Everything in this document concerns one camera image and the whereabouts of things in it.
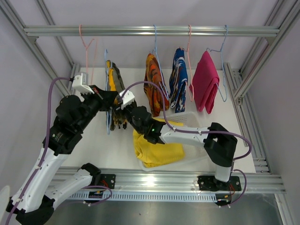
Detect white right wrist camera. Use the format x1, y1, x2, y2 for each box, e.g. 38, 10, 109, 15
116, 90, 135, 109

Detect right aluminium frame posts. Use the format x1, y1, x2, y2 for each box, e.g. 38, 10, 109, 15
225, 0, 300, 174

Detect grey yellow camouflage trousers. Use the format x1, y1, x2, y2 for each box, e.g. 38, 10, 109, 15
105, 60, 137, 134

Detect orange camouflage trousers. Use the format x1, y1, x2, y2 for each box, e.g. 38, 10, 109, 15
143, 53, 170, 117

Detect left aluminium frame posts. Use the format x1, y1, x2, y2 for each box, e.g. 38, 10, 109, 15
0, 0, 79, 96

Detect light blue hanger magenta trousers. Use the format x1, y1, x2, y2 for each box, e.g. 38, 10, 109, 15
206, 25, 228, 102

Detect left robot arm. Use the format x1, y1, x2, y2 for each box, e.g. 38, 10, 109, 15
6, 85, 118, 225

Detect aluminium frame posts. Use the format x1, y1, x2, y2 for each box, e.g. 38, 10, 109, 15
0, 0, 79, 96
225, 0, 300, 174

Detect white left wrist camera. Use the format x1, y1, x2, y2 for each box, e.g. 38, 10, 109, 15
71, 72, 94, 94

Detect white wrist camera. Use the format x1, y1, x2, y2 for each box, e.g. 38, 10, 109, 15
116, 90, 135, 109
71, 72, 94, 94

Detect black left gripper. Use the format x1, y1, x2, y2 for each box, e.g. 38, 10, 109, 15
75, 84, 118, 132

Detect blue white patterned trousers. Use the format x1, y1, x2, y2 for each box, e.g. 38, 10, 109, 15
169, 48, 188, 113

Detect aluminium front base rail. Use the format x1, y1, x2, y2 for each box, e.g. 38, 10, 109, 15
30, 166, 286, 194

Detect white perforated plastic basket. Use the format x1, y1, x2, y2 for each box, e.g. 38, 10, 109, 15
139, 112, 208, 172

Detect light blue hanger orange trousers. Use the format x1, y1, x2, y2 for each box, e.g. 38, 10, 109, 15
149, 24, 170, 100

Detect aluminium hanging rail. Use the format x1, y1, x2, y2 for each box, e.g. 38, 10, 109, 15
23, 25, 280, 38

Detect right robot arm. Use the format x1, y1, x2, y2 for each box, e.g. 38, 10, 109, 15
114, 105, 237, 190

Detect light blue hanger camo trousers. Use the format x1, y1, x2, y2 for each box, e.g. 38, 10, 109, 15
104, 48, 115, 135

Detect white slotted cable duct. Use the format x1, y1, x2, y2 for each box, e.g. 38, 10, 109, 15
68, 191, 217, 203

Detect pink wire hanger blue trousers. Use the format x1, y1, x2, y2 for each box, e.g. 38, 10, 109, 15
180, 24, 195, 102

